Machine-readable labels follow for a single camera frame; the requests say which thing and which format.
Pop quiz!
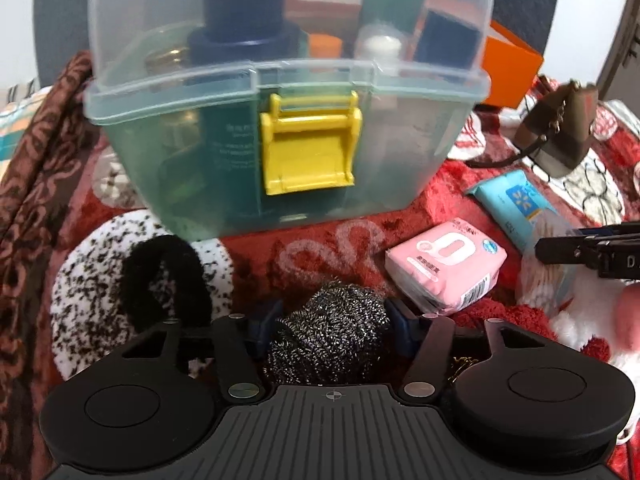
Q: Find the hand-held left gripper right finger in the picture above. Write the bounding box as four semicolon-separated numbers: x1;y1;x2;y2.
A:
384;299;548;406

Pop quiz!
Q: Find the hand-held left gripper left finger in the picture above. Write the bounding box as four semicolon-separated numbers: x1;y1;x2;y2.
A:
120;301;283;406

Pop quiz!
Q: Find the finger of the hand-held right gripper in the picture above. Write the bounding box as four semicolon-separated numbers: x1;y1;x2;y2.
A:
535;234;603;273
575;224;640;241

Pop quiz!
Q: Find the steel wool scourer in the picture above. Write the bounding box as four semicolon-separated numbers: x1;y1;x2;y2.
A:
262;282;392;386

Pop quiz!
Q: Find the light blue wipes packet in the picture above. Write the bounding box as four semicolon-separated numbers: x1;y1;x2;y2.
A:
467;170;583;261

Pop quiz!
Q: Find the white plush toy pink nose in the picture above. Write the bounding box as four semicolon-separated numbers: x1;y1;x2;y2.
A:
550;280;640;376

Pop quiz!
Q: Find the red fluffy cloth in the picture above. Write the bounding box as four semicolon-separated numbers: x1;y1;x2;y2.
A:
450;300;611;361

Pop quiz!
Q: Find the orange cardboard box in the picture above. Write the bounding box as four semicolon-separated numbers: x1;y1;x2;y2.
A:
475;20;545;110

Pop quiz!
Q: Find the pink pad packet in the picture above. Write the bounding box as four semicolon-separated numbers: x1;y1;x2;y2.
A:
385;217;508;317

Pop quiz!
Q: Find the red printed blanket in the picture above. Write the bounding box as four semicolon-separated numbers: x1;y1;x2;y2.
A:
0;77;640;480

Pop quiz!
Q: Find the brown handbag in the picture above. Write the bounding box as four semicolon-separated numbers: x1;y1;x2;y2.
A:
465;76;601;178

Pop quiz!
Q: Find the black hair scrunchie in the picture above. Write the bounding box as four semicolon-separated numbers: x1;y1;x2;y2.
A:
120;235;215;333

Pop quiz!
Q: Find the clear storage box yellow latch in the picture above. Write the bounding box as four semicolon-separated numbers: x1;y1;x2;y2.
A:
82;0;493;241

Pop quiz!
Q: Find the navy blue box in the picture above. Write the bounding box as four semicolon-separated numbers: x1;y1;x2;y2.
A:
414;7;483;78

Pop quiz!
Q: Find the brown patterned blanket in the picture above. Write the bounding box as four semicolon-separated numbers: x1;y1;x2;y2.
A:
0;50;111;480

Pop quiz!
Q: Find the white bottle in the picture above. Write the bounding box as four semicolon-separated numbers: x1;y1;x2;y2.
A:
352;22;407;111

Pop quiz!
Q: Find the orange capped jar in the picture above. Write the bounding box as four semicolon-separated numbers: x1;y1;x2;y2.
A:
307;32;343;58

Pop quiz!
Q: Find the green box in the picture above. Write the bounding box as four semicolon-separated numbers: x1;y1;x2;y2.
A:
361;0;428;56

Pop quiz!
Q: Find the dark bottle navy cap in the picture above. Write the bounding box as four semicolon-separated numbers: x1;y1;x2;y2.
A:
187;0;311;231

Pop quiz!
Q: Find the plaid pillow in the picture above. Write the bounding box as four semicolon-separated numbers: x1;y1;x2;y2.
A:
0;80;46;161

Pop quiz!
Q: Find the grey door frame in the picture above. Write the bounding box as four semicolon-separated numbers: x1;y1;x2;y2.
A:
597;0;640;106

